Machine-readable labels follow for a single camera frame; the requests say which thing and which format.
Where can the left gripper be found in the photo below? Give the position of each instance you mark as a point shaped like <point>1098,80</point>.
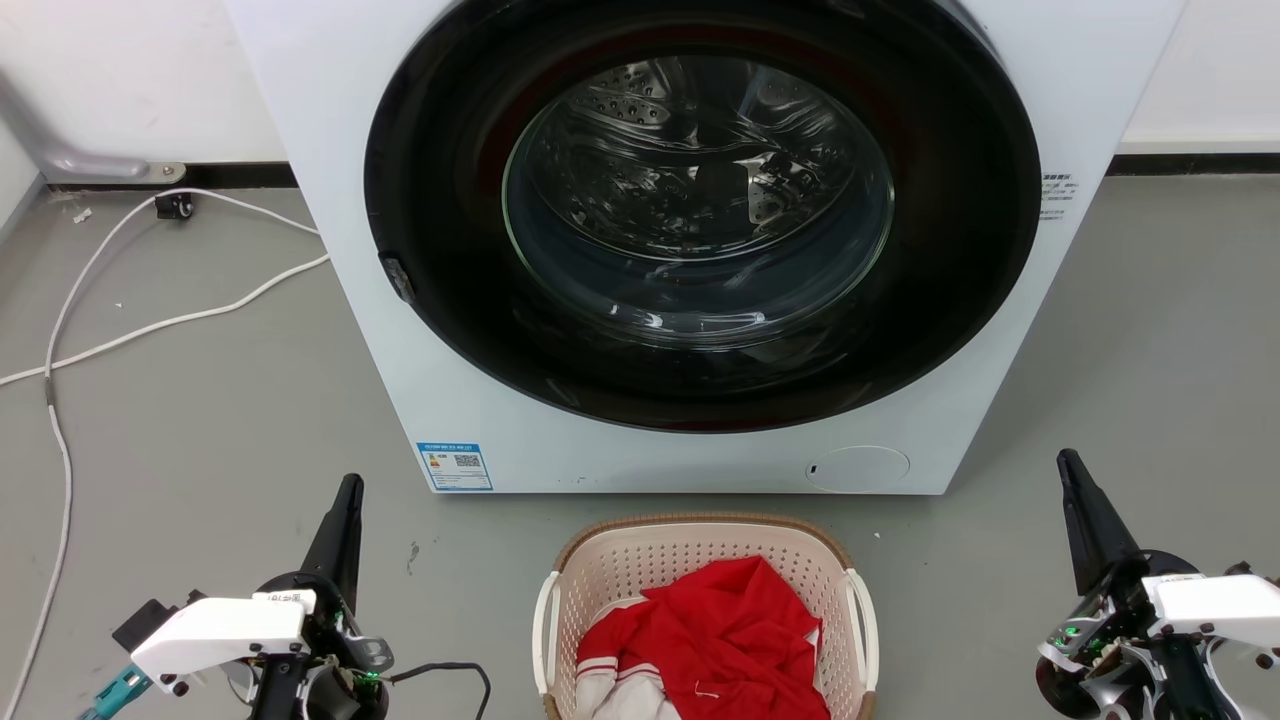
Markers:
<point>330,660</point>

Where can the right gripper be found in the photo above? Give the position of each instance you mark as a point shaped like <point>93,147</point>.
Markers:
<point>1120,640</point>

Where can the beige plastic laundry basket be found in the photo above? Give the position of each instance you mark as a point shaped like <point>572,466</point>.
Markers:
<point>640,560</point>

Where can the blue energy label sticker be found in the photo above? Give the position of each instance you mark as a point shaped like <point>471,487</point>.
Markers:
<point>455,467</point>

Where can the black box on left wrist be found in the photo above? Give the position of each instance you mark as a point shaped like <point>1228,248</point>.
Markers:
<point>145,622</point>

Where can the round white filter cover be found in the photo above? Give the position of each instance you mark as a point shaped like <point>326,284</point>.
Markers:
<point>858,468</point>

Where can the round black glass washer door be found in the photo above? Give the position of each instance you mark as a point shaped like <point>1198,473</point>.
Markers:
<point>450,300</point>

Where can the white garment with red stripes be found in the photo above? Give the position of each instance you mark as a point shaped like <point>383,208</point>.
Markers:
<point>625,695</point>

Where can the small printed text label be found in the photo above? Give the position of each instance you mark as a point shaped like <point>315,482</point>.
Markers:
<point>1056,195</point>

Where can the small black caster wheel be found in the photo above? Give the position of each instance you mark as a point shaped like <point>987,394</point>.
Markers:
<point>175,206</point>

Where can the white front-load washing machine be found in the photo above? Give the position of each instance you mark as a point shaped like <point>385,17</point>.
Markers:
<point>330,120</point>

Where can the grey floor pipe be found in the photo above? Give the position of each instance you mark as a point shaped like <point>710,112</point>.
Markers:
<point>60,150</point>

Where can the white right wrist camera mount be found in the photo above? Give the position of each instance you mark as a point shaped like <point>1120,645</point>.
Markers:
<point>1220,605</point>

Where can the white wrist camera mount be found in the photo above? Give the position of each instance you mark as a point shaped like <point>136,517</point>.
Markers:
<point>220,635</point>
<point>1220,605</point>

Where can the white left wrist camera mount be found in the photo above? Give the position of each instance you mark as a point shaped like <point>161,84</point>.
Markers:
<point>220,635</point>

